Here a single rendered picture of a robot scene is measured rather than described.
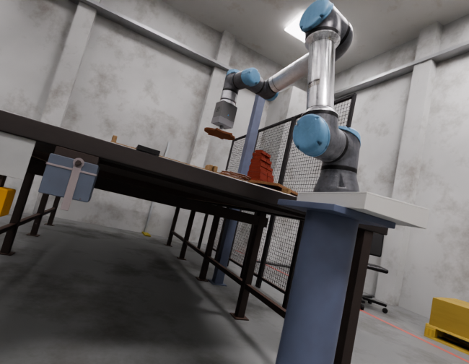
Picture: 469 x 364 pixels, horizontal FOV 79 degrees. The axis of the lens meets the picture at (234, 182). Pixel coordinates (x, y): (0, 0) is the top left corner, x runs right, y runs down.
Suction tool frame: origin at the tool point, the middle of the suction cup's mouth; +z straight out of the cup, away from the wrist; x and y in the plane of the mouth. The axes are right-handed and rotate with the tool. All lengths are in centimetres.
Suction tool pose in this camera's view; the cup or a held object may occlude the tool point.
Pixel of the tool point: (219, 135)
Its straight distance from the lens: 133.6
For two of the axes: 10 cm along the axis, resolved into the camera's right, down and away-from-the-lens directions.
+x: 6.0, 0.5, -8.0
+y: -7.6, -2.5, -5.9
